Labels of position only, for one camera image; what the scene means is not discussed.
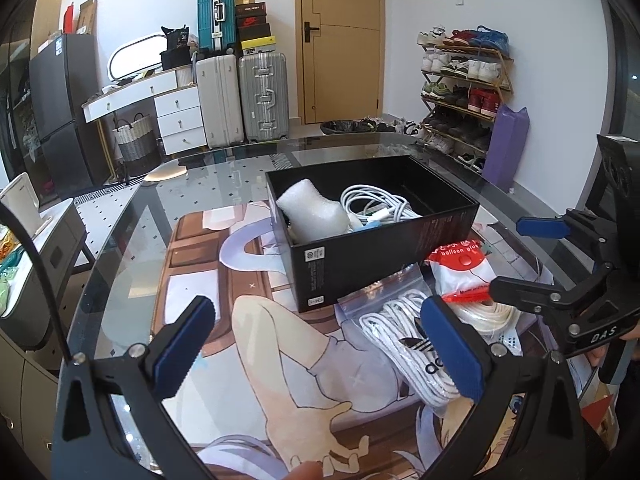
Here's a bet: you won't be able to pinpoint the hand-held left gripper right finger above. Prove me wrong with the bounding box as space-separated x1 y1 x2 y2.
419 295 588 480

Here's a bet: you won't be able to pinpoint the pile of loose sneakers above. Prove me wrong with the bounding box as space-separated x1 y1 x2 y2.
360 116 456 153

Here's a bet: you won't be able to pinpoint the person's left hand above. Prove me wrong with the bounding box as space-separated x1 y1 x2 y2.
287 461 323 480

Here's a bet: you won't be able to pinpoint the zip bag of white shoelaces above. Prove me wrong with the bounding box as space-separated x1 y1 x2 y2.
337 265 488 408

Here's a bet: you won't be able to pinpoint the teal suitcase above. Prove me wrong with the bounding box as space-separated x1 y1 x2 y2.
196 0 237 56

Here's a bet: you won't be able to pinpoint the black cardboard box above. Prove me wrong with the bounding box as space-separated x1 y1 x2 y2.
265 155 481 313

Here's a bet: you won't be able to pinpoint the white tabletop appliance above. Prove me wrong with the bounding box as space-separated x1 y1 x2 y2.
0 172 43 238

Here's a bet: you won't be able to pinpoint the white foam wrap piece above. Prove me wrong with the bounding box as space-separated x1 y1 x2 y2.
276 177 351 241

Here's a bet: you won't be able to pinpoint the dark round basket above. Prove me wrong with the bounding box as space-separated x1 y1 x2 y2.
320 120 368 135

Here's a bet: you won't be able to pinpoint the printed desk mat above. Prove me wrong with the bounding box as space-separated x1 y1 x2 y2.
155 200 621 480

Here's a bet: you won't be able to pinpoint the grey side cabinet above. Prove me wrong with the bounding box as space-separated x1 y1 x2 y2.
0 199 96 348

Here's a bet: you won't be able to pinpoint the white printed mask packet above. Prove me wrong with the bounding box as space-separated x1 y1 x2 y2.
487 327 523 356

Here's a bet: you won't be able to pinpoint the black cat-ear bag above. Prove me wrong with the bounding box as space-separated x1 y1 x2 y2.
161 25 190 52

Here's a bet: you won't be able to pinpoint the white charging cable bundle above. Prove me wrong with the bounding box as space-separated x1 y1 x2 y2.
340 183 423 226

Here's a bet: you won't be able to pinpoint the silver suitcase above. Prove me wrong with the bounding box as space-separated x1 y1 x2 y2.
237 51 291 143

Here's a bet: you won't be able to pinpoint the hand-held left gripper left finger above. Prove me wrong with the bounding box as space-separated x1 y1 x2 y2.
47 295 217 480

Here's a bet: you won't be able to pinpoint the white suitcase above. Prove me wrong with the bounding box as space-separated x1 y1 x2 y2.
194 54 245 150

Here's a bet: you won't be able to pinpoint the black round box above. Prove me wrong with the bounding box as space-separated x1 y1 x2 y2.
159 49 193 70

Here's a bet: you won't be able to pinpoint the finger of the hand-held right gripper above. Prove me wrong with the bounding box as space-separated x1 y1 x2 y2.
517 210 619 274
489 276 594 331

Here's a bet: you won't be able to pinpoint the wooden door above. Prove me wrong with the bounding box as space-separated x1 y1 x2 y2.
294 0 386 126

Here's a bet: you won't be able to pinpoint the wooden shoe rack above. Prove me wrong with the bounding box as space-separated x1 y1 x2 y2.
419 42 515 171

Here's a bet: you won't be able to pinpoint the black cable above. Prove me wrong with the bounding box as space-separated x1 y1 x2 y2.
0 205 71 361

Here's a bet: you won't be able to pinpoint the orange cardboard box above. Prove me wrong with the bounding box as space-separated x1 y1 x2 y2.
580 394 620 448

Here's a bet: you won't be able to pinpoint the colourful snack packets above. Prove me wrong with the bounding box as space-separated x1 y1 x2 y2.
0 225 26 311

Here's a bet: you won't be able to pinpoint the brown cardboard box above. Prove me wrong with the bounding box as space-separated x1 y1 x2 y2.
76 0 98 36

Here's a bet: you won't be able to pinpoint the yellow shoe box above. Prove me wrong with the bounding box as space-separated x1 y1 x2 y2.
241 36 277 56

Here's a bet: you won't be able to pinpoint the black window frame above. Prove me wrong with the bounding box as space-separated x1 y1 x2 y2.
597 0 640 136

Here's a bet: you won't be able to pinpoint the red white glue bag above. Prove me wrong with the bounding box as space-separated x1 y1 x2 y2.
427 242 521 333

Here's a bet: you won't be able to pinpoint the dark glass wardrobe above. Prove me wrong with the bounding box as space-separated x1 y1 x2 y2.
0 0 63 181

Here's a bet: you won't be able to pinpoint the rows of assorted shoes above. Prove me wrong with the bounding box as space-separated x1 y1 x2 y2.
417 25 511 171

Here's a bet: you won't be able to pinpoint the woven laundry basket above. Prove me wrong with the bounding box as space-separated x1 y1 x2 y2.
111 114 160 163

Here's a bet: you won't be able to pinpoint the oval mirror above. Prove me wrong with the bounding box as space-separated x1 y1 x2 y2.
107 32 168 81

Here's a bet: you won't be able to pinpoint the white dressing table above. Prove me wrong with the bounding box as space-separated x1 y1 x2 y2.
81 67 207 157

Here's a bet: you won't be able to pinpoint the dark grey refrigerator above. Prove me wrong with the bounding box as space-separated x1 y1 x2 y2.
29 34 108 201

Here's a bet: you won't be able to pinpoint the purple yoga mat bag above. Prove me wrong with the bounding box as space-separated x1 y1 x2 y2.
481 104 530 188

